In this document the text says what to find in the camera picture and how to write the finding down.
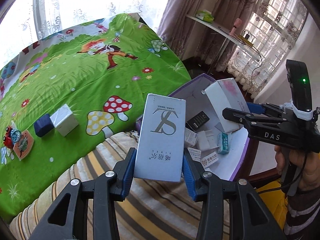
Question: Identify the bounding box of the yellow power strip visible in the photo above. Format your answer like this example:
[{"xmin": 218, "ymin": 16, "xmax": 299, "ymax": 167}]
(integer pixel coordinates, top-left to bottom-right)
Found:
[{"xmin": 234, "ymin": 35, "xmax": 253, "ymax": 46}]

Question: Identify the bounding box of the white square box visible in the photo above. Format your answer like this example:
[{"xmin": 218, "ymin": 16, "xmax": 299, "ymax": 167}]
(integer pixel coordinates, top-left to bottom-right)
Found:
[{"xmin": 49, "ymin": 104, "xmax": 79, "ymax": 137}]

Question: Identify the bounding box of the dark blue box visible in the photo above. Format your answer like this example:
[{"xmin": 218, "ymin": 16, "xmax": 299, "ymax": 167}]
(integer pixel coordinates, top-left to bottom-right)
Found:
[{"xmin": 34, "ymin": 114, "xmax": 55, "ymax": 138}]

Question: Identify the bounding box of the sheer lace window curtain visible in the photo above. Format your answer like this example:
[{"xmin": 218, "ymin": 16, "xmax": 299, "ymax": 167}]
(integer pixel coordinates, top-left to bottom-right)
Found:
[{"xmin": 0, "ymin": 0, "xmax": 173, "ymax": 64}]

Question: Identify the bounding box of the black box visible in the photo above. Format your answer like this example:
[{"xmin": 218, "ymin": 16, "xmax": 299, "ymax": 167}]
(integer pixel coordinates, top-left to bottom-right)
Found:
[{"xmin": 187, "ymin": 112, "xmax": 210, "ymax": 131}]

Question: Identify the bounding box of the green printed bedsheet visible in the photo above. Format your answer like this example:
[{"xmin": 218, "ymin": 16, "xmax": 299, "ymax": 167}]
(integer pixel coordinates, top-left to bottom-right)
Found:
[{"xmin": 0, "ymin": 12, "xmax": 192, "ymax": 224}]

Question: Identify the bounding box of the striped beige pillow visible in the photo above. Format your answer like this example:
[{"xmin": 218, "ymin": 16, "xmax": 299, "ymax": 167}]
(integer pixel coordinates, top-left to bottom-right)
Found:
[{"xmin": 9, "ymin": 129, "xmax": 232, "ymax": 240}]

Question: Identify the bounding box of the person's right hand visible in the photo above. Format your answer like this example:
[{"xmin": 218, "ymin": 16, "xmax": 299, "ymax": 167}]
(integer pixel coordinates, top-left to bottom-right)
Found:
[{"xmin": 274, "ymin": 148, "xmax": 320, "ymax": 193}]

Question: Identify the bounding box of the beige patterned curtain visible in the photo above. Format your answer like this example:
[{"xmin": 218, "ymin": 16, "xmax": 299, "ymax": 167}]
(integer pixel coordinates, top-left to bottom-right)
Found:
[
  {"xmin": 157, "ymin": 0, "xmax": 227, "ymax": 64},
  {"xmin": 197, "ymin": 0, "xmax": 255, "ymax": 73}
]

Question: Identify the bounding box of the white box pink print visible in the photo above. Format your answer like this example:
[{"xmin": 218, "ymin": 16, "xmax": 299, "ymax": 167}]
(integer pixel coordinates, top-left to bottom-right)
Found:
[{"xmin": 204, "ymin": 78, "xmax": 251, "ymax": 134}]

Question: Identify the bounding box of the black power cable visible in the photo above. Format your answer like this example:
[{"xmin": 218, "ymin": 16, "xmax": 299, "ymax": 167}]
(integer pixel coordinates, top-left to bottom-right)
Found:
[{"xmin": 217, "ymin": 26, "xmax": 263, "ymax": 81}]

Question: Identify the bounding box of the green tissue pack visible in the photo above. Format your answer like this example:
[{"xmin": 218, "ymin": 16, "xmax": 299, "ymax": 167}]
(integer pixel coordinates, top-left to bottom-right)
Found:
[{"xmin": 195, "ymin": 10, "xmax": 215, "ymax": 23}]

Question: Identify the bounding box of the yellow cloth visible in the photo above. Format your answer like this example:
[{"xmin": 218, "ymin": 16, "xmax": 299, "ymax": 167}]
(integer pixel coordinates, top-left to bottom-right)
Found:
[{"xmin": 257, "ymin": 180, "xmax": 288, "ymax": 232}]

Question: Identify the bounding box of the pink handheld item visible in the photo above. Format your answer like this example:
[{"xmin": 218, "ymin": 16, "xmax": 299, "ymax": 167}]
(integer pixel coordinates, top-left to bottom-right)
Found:
[{"xmin": 230, "ymin": 18, "xmax": 243, "ymax": 34}]

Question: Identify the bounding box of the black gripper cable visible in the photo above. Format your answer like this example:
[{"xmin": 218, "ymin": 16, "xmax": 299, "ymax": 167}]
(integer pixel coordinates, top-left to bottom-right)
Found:
[{"xmin": 257, "ymin": 152, "xmax": 309, "ymax": 196}]

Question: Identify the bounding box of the teal white box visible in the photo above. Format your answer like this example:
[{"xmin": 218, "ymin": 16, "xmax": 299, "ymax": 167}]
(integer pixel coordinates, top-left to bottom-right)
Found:
[{"xmin": 216, "ymin": 132, "xmax": 232, "ymax": 154}]

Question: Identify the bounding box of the white box blue print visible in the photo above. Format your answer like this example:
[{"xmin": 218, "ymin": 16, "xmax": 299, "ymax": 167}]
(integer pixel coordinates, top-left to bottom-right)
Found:
[{"xmin": 185, "ymin": 127, "xmax": 198, "ymax": 148}]

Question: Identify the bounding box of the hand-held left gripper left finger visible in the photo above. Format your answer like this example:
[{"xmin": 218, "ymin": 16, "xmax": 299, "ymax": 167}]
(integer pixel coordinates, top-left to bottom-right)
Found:
[{"xmin": 30, "ymin": 147, "xmax": 138, "ymax": 240}]

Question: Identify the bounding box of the embroidered lace curtain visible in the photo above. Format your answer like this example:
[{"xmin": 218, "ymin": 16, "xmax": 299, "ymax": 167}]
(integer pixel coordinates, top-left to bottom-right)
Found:
[{"xmin": 226, "ymin": 0, "xmax": 310, "ymax": 101}]

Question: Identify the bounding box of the person's right forearm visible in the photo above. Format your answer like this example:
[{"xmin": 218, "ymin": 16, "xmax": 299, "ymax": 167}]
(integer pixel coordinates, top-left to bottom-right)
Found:
[{"xmin": 284, "ymin": 187, "xmax": 320, "ymax": 240}]

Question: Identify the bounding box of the metal table leg with base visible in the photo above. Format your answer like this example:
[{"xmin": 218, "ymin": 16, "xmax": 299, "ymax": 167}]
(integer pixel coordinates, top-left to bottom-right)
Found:
[{"xmin": 207, "ymin": 34, "xmax": 231, "ymax": 73}]

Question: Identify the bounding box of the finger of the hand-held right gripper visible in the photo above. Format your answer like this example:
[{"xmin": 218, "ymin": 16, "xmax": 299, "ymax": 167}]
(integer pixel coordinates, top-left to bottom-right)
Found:
[
  {"xmin": 246, "ymin": 102, "xmax": 294, "ymax": 117},
  {"xmin": 222, "ymin": 107, "xmax": 288, "ymax": 126}
]

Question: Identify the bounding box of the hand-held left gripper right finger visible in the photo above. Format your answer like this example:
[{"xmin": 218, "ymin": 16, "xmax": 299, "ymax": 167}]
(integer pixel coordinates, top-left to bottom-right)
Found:
[{"xmin": 182, "ymin": 148, "xmax": 287, "ymax": 240}]

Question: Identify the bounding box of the white orange printed box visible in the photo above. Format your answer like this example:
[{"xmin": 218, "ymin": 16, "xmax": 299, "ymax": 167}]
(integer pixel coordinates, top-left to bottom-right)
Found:
[{"xmin": 201, "ymin": 152, "xmax": 221, "ymax": 170}]

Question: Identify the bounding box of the purple cardboard box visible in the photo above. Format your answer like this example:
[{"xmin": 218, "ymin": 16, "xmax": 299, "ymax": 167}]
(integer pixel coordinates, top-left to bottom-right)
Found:
[{"xmin": 136, "ymin": 73, "xmax": 251, "ymax": 182}]

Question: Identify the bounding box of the silver grey box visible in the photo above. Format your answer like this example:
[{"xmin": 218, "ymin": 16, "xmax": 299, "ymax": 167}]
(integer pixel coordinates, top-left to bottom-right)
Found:
[{"xmin": 134, "ymin": 93, "xmax": 187, "ymax": 182}]

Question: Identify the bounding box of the small white box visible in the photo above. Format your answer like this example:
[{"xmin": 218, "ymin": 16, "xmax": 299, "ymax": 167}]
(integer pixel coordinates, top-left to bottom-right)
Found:
[{"xmin": 196, "ymin": 129, "xmax": 218, "ymax": 152}]

